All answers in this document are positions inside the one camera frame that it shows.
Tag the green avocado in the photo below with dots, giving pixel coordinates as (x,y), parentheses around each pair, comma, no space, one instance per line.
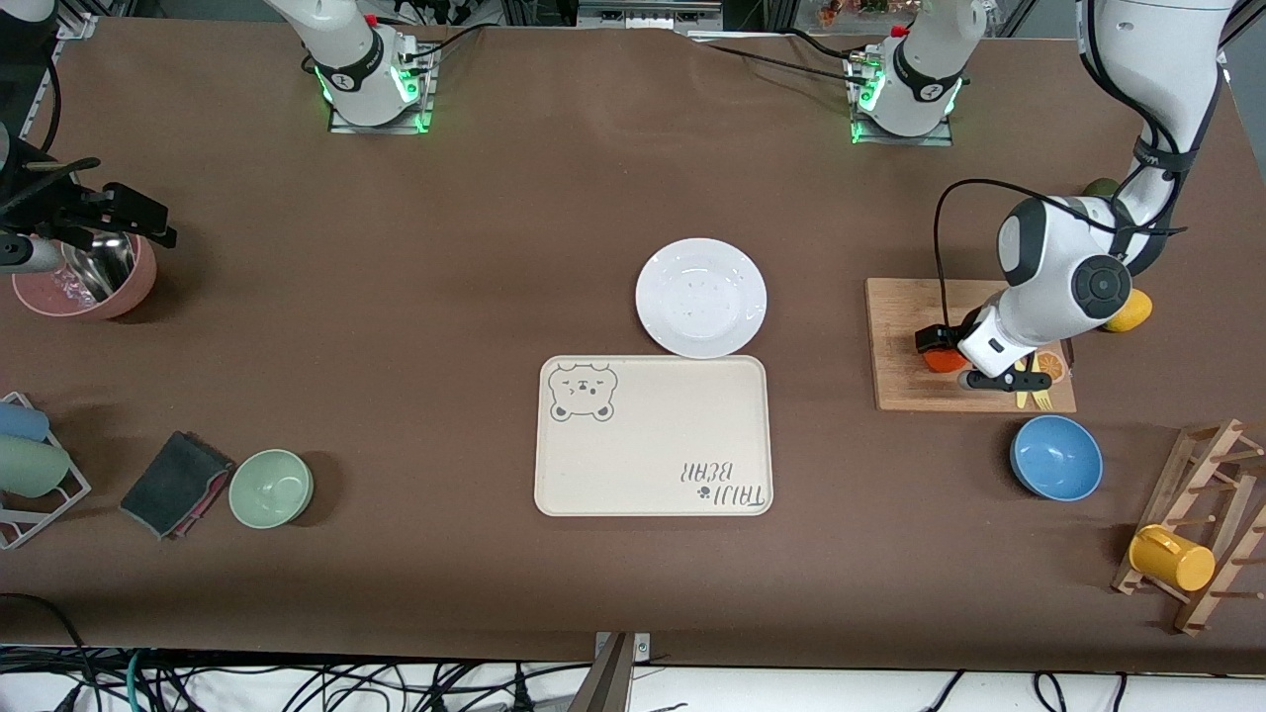
(1098,188)

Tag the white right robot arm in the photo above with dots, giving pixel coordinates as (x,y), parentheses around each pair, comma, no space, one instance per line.
(356,59)

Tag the wooden peg cup rack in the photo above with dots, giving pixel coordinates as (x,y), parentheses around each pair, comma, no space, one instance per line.
(1147,524)

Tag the wooden cutting board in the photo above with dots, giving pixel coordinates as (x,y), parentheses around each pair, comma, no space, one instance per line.
(900,336)

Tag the metal table edge bracket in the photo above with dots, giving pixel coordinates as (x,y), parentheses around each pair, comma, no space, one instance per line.
(618,672)

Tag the orange fruit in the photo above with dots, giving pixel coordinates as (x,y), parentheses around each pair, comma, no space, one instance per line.
(945,362)

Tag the yellow lemon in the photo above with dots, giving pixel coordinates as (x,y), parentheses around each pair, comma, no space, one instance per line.
(1135,314)

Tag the clear ice pieces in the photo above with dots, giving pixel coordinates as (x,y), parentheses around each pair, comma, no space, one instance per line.
(69,287)

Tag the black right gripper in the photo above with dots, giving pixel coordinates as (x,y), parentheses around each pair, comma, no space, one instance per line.
(61,210)

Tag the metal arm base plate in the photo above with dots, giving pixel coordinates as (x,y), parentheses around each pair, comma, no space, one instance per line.
(940,138)
(341,121)

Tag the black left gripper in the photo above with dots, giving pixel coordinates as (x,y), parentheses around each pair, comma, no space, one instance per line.
(934,339)

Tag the pale green plate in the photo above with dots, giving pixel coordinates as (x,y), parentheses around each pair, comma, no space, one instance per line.
(30,467)

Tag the yellow plastic knife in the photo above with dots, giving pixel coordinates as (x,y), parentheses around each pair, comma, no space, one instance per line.
(1022,398)

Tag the yellow mug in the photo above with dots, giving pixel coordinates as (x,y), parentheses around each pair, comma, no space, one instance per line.
(1172,559)

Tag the blue bowl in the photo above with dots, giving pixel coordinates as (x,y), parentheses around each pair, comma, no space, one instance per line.
(1056,458)

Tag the yellow plastic fork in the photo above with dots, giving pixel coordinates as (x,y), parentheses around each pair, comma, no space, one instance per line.
(1041,399)

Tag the aluminium frame rail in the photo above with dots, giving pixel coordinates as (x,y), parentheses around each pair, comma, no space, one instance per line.
(648,12)

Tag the pink bowl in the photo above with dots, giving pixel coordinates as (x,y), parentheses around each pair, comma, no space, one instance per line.
(134,287)

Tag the metal scoop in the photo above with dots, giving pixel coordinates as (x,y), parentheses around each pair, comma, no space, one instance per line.
(104,272)

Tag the orange slice piece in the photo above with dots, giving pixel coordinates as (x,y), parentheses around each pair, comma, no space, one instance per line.
(1054,366)

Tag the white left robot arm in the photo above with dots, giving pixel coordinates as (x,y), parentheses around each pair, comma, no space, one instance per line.
(1058,267)

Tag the white round plate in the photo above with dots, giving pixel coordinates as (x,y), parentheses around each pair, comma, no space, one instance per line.
(701,297)

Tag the cream bear print tray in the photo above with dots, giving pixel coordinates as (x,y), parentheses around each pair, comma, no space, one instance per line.
(653,435)

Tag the dark grey folded cloth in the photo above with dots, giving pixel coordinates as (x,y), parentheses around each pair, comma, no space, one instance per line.
(168,485)

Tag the blue cup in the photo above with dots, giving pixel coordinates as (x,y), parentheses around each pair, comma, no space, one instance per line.
(20,422)

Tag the light green bowl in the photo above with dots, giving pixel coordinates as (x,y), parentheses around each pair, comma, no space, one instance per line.
(272,487)

